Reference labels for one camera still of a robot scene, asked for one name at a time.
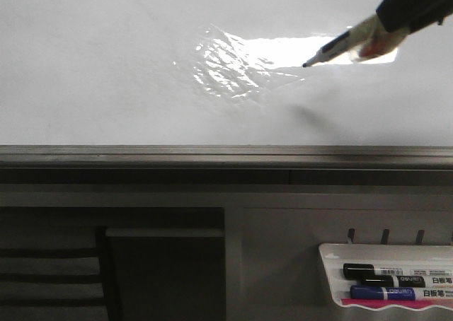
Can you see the pink whiteboard marker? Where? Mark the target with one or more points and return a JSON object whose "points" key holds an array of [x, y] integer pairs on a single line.
{"points": [[413, 304]]}

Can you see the white plastic marker tray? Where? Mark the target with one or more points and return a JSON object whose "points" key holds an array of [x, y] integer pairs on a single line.
{"points": [[333, 256]]}

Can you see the dark metal hook middle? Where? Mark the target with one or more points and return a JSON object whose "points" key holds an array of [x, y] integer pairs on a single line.
{"points": [[385, 237]]}

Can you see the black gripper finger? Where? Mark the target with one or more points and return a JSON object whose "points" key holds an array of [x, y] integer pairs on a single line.
{"points": [[412, 14]]}

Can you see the dark metal hook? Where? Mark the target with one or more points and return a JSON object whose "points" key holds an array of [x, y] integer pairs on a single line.
{"points": [[351, 236], [419, 237], [385, 237]]}

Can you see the dark metal hook right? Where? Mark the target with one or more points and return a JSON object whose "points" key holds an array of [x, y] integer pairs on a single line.
{"points": [[419, 237]]}

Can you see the dark metal hook left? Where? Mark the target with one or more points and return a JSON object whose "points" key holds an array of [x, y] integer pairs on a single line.
{"points": [[351, 236]]}

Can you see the black capped whiteboard marker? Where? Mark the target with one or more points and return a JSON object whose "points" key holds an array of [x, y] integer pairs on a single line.
{"points": [[355, 270]]}

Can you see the black whiteboard marker with tape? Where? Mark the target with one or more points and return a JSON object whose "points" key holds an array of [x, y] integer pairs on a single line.
{"points": [[364, 41]]}

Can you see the blue capped whiteboard marker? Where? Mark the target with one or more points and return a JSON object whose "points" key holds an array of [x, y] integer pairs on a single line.
{"points": [[399, 293]]}

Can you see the white whiteboard with metal frame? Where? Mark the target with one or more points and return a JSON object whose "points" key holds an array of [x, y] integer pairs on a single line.
{"points": [[216, 89]]}

